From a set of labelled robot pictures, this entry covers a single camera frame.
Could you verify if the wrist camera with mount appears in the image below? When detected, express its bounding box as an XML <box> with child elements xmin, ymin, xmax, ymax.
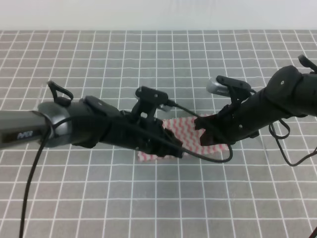
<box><xmin>206</xmin><ymin>75</ymin><xmax>252</xmax><ymax>103</ymax></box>
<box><xmin>131</xmin><ymin>86</ymin><xmax>172</xmax><ymax>120</ymax></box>

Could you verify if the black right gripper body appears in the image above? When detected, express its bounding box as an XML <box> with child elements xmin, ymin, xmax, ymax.
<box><xmin>194</xmin><ymin>104</ymin><xmax>260</xmax><ymax>145</ymax></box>

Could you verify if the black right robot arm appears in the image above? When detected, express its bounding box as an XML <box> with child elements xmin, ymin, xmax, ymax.
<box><xmin>195</xmin><ymin>55</ymin><xmax>317</xmax><ymax>146</ymax></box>

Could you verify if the pink white wavy towel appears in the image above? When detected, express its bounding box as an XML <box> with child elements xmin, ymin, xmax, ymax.
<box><xmin>137</xmin><ymin>113</ymin><xmax>231</xmax><ymax>163</ymax></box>

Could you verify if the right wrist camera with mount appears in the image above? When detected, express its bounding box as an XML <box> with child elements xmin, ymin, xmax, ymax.
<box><xmin>206</xmin><ymin>75</ymin><xmax>252</xmax><ymax>103</ymax></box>

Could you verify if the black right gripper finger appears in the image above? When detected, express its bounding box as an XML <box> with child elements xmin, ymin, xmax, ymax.
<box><xmin>200</xmin><ymin>132</ymin><xmax>220</xmax><ymax>146</ymax></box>

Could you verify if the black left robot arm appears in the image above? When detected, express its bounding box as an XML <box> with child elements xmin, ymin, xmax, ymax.
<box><xmin>0</xmin><ymin>81</ymin><xmax>183</xmax><ymax>158</ymax></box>

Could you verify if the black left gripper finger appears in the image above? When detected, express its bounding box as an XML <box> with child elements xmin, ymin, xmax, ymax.
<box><xmin>162</xmin><ymin>128</ymin><xmax>183</xmax><ymax>158</ymax></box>

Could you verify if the black right camera cable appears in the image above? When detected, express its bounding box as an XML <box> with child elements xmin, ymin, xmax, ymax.
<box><xmin>250</xmin><ymin>89</ymin><xmax>317</xmax><ymax>238</ymax></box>

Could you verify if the black left camera cable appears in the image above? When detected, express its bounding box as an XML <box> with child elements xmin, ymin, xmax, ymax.
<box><xmin>18</xmin><ymin>101</ymin><xmax>233</xmax><ymax>238</ymax></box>

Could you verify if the black camera cable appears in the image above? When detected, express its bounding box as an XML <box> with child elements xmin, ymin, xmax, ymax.
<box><xmin>250</xmin><ymin>89</ymin><xmax>317</xmax><ymax>238</ymax></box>
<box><xmin>18</xmin><ymin>101</ymin><xmax>233</xmax><ymax>238</ymax></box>

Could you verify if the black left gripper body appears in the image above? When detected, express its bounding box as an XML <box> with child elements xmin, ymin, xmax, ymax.
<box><xmin>99</xmin><ymin>111</ymin><xmax>173</xmax><ymax>157</ymax></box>

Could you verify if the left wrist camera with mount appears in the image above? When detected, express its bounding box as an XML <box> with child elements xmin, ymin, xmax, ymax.
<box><xmin>131</xmin><ymin>86</ymin><xmax>172</xmax><ymax>120</ymax></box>

